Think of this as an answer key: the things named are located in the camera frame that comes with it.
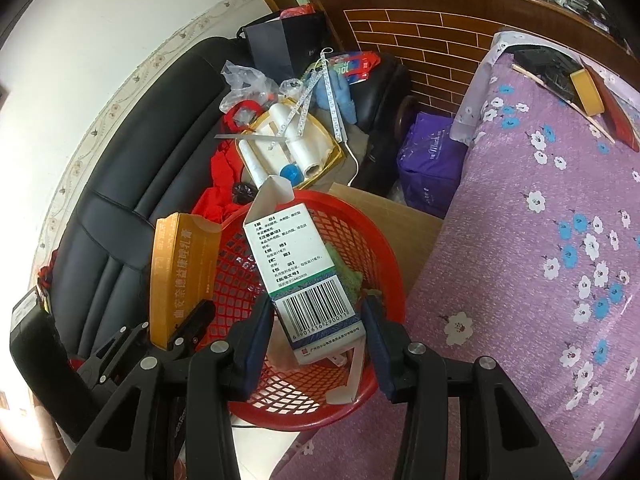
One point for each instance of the white plastic roll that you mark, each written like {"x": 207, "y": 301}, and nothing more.
{"x": 255, "y": 165}
{"x": 282, "y": 117}
{"x": 307, "y": 157}

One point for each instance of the orange cardboard box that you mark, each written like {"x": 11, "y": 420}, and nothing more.
{"x": 180, "y": 275}

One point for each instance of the black leather sofa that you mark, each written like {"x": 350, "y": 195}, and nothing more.
{"x": 115, "y": 200}

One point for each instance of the red booklet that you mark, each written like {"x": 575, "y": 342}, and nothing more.
{"x": 620, "y": 110}

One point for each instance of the black flat object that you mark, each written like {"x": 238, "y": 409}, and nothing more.
{"x": 547, "y": 72}

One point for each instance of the white folding ruler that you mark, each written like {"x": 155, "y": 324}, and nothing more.
{"x": 327, "y": 95}

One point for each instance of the yellow tape roll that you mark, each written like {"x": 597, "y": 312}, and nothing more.
{"x": 587, "y": 91}

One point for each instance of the purple shopping bag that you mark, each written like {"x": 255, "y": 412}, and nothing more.
{"x": 430, "y": 165}

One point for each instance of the blue cloth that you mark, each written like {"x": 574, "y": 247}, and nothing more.
{"x": 342, "y": 100}

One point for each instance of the purple floral tablecloth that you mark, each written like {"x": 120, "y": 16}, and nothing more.
{"x": 540, "y": 285}

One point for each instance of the red cloth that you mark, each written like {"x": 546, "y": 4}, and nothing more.
{"x": 220, "y": 180}

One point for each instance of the colourful printed packet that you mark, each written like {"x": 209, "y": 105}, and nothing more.
{"x": 357, "y": 66}

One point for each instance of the yellow tray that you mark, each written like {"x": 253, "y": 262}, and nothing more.
{"x": 325, "y": 147}

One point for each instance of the clear plastic bag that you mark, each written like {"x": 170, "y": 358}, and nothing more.
{"x": 245, "y": 82}

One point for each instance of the brown cardboard box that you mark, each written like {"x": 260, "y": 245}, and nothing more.
{"x": 400, "y": 230}

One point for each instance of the wooden stick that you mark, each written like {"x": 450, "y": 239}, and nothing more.
{"x": 565, "y": 102}

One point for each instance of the white and green medicine box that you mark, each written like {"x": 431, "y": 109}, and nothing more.
{"x": 300, "y": 260}

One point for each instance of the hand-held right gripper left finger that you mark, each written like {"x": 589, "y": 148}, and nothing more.
{"x": 257, "y": 340}

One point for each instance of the wooden counter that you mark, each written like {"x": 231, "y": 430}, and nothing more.
{"x": 440, "y": 25}

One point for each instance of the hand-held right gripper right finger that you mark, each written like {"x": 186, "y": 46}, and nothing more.
{"x": 375, "y": 350}

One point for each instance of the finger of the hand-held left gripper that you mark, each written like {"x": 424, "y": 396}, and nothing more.
{"x": 120, "y": 350}
{"x": 192, "y": 325}

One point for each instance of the black paper bag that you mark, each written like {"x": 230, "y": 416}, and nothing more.
{"x": 285, "y": 45}

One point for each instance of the red plastic basket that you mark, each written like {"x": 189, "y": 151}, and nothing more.
{"x": 235, "y": 265}

